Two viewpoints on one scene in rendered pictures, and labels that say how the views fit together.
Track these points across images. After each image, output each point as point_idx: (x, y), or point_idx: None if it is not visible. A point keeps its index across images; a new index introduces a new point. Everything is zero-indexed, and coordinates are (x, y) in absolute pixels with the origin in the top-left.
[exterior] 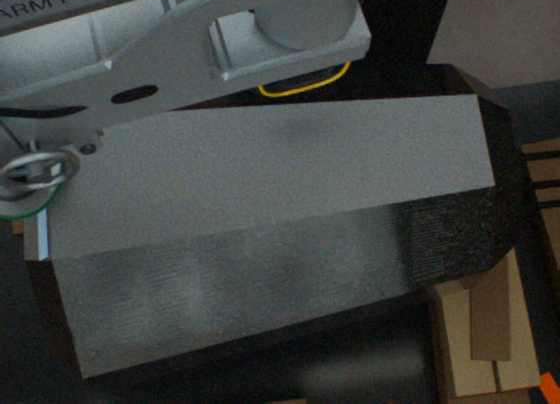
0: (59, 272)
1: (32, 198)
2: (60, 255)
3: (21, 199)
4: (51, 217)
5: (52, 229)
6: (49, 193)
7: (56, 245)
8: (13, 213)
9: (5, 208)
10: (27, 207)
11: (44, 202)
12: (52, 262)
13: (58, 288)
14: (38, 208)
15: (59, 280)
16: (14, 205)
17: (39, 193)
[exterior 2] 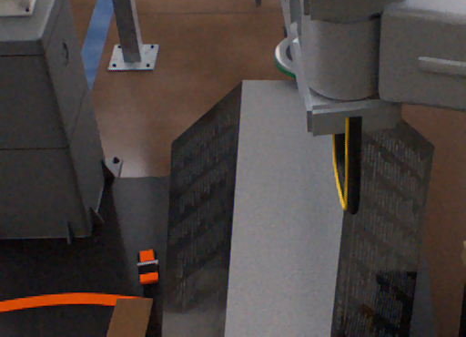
0: (235, 88)
1: (286, 59)
2: (245, 84)
3: (286, 54)
4: (276, 80)
5: (266, 81)
6: (287, 66)
7: (253, 82)
8: (277, 50)
9: (281, 47)
10: (279, 56)
11: (281, 66)
12: (241, 81)
13: (226, 95)
14: (278, 64)
15: (230, 92)
16: (282, 51)
17: (288, 62)
